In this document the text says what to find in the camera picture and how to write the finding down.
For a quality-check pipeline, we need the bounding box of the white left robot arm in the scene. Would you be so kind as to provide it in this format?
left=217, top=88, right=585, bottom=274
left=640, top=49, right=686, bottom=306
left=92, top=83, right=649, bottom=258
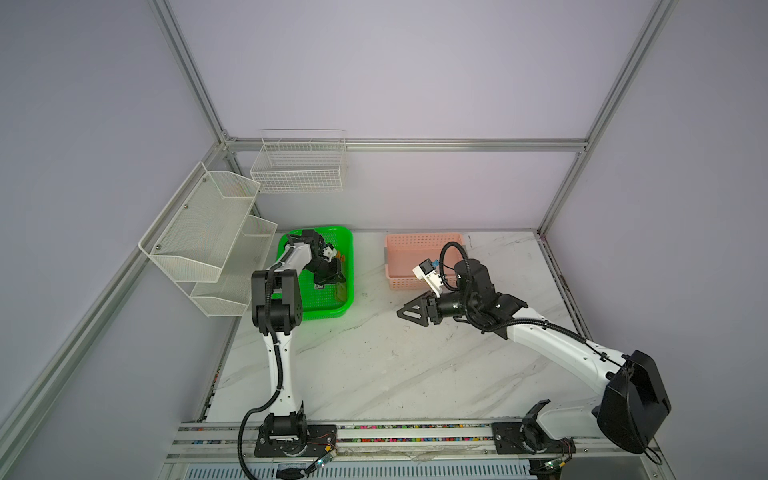
left=251, top=229, right=346, bottom=455

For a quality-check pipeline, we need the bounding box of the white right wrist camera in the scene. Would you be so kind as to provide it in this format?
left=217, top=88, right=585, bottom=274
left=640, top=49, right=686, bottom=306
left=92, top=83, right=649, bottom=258
left=412, top=259, right=443, bottom=298

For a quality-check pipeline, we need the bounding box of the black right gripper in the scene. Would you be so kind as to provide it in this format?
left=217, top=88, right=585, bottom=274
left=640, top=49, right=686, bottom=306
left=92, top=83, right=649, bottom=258
left=396, top=287, right=475, bottom=328

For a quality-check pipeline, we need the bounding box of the white wire basket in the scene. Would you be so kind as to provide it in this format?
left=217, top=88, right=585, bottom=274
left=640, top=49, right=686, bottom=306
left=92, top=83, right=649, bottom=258
left=250, top=129, right=348, bottom=194

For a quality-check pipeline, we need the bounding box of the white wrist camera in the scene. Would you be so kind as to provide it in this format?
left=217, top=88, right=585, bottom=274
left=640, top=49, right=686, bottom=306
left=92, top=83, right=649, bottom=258
left=322, top=244, right=338, bottom=262
left=412, top=259, right=443, bottom=298

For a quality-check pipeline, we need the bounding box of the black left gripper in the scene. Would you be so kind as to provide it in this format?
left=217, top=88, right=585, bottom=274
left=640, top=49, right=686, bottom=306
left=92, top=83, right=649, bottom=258
left=305, top=257, right=344, bottom=286

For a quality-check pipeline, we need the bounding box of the aluminium frame post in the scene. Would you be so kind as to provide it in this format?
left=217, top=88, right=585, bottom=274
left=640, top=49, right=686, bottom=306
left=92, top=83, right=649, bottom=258
left=537, top=0, right=678, bottom=236

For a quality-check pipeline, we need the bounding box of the white mesh two-tier shelf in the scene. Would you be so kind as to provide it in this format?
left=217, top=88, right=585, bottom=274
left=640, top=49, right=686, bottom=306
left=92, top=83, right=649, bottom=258
left=138, top=164, right=277, bottom=318

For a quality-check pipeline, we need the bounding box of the bright green plastic basket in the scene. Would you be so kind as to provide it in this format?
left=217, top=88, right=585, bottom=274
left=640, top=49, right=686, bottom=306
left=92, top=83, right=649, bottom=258
left=298, top=226, right=354, bottom=321

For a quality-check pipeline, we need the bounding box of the black corrugated right cable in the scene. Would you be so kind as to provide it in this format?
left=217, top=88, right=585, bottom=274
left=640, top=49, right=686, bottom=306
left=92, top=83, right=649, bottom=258
left=439, top=241, right=625, bottom=367

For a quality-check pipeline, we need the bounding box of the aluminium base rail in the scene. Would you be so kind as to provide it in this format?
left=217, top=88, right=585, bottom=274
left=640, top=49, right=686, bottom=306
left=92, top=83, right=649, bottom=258
left=161, top=419, right=634, bottom=464

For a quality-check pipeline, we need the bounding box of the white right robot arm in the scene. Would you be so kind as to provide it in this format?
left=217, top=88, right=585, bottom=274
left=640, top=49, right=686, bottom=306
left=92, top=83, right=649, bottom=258
left=397, top=259, right=671, bottom=454

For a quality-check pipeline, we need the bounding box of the pink perforated plastic basket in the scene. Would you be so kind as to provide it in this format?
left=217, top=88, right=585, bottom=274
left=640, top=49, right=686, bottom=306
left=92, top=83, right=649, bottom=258
left=385, top=232, right=464, bottom=291

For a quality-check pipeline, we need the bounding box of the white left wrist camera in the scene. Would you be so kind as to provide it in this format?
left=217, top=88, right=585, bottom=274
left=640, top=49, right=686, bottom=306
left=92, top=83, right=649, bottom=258
left=322, top=244, right=338, bottom=262

